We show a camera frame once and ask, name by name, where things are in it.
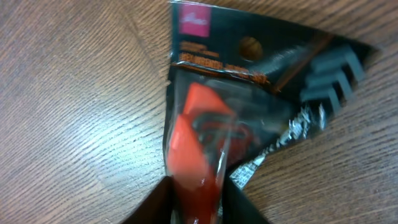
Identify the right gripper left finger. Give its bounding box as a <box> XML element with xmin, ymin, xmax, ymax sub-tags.
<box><xmin>121</xmin><ymin>176</ymin><xmax>175</xmax><ymax>224</ymax></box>

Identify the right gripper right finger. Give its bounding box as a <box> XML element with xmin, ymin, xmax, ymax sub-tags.
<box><xmin>222</xmin><ymin>178</ymin><xmax>270</xmax><ymax>224</ymax></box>

